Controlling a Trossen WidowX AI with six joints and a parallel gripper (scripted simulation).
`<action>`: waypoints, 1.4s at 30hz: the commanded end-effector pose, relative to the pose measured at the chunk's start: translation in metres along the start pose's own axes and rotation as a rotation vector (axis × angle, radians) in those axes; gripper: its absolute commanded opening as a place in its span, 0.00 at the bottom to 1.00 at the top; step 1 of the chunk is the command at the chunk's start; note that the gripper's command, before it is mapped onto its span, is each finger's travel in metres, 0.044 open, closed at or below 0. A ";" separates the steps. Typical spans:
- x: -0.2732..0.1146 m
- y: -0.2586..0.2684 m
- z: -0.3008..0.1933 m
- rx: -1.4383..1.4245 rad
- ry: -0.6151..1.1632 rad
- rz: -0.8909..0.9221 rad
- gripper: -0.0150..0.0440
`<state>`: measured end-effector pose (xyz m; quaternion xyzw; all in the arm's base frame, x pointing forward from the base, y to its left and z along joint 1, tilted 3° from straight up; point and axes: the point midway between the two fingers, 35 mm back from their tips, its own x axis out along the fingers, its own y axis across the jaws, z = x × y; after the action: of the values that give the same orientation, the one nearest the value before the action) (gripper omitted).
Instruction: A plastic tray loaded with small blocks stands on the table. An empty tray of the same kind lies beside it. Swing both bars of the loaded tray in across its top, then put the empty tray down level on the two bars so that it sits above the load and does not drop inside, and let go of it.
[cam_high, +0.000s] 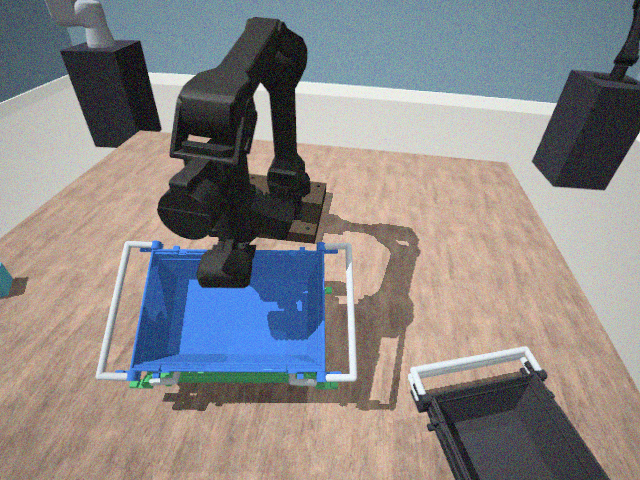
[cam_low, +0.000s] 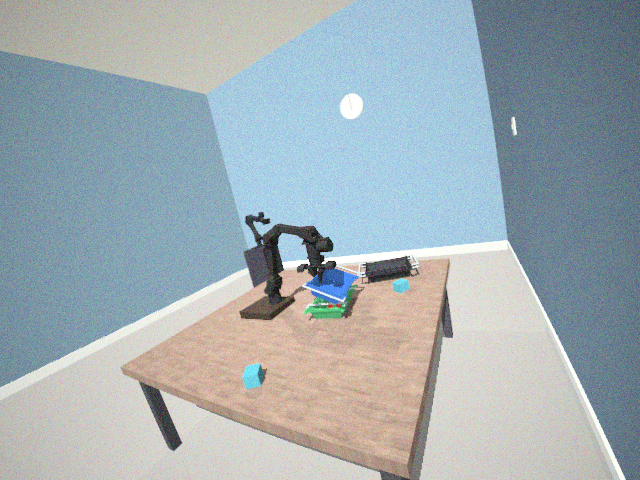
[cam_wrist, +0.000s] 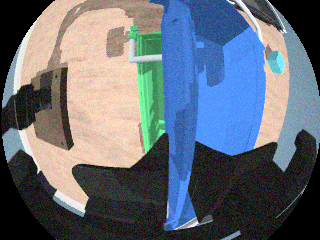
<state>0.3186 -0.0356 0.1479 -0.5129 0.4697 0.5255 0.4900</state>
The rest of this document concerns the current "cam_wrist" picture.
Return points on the green plastic tray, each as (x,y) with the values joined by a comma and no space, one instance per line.
(151,85)

